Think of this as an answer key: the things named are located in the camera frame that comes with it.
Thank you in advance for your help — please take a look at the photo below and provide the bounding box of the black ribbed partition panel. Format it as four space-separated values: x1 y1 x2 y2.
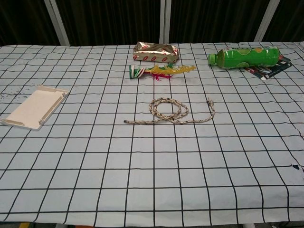
169 0 271 44
55 0 162 46
0 0 62 47
261 0 304 43

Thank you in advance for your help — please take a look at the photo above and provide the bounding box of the green plastic drink bottle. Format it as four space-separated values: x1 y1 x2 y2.
208 46 281 70

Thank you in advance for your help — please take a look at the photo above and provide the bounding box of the grey metal partition post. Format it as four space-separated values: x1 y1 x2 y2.
44 0 71 47
255 0 279 43
159 0 172 45

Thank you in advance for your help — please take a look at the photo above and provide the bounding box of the white plastic tray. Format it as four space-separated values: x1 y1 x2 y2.
0 84 70 132

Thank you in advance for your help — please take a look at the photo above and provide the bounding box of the dark red-printed booklet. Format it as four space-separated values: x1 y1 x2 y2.
244 54 292 82

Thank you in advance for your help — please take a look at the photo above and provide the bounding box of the white black-grid tablecloth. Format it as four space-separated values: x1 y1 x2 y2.
0 40 304 220

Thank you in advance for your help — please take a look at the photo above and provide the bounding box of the gold foil snack package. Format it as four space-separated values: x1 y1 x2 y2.
133 41 179 64

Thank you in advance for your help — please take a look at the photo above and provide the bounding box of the braided beige rope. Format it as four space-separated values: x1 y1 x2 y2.
123 96 216 126

